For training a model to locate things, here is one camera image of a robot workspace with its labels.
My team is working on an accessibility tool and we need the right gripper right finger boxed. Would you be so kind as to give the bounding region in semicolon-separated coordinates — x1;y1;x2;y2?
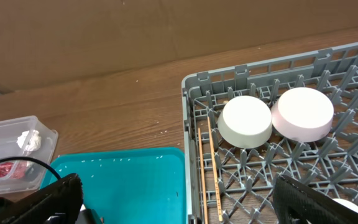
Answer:
273;175;358;224

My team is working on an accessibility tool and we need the grey dishwasher rack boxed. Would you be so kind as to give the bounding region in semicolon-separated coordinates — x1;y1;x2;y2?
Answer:
181;42;358;223

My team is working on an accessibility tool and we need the wooden chopstick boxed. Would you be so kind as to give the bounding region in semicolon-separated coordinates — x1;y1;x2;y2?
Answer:
197;128;209;224
207;116;223;222

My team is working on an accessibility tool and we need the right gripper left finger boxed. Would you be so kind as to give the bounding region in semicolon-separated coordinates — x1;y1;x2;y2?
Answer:
0;174;83;224

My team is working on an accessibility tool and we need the clear plastic storage bin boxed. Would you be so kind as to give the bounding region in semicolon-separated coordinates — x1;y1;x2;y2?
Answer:
0;116;58;195

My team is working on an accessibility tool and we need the white bowl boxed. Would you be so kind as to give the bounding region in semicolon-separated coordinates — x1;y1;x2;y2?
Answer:
218;96;272;149

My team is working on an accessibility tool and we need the red snack wrapper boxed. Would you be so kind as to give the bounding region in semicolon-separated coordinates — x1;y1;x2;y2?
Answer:
0;161;32;179

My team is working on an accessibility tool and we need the white tissue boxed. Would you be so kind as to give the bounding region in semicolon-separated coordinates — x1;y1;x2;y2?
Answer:
16;130;42;152

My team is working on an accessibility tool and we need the teal serving tray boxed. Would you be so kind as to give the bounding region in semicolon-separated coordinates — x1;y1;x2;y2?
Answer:
51;147;187;224

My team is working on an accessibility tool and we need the small white cup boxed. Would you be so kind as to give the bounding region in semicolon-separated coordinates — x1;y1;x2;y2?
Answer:
333;198;358;213

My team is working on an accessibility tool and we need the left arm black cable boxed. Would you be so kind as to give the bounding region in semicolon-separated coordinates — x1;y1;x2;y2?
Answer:
0;156;62;181

